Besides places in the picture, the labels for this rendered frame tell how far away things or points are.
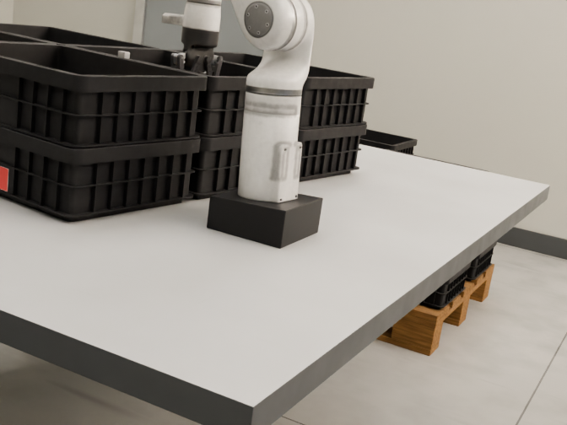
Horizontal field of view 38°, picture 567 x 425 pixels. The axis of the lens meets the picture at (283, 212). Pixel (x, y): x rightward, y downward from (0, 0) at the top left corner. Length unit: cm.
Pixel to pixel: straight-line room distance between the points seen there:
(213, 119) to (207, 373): 73
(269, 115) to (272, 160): 7
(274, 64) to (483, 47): 313
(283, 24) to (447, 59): 322
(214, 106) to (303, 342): 65
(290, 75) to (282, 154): 13
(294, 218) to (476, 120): 318
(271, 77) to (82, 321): 54
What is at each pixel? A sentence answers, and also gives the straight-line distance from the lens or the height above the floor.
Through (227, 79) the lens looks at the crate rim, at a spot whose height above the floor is 93.
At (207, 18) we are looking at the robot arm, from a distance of 169.
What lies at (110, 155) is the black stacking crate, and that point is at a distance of 132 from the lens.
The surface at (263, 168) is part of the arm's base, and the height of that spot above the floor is 81.
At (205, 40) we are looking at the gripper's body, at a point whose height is 98.
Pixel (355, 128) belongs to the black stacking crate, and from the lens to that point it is 192.
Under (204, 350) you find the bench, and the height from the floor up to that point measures 70.
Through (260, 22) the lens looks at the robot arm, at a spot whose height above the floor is 104.
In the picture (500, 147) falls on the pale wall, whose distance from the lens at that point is 442.
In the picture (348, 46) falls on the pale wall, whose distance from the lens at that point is 466.
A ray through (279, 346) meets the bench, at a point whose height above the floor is 70.
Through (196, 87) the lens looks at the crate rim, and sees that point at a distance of 143.
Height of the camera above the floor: 108
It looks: 14 degrees down
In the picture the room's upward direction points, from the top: 8 degrees clockwise
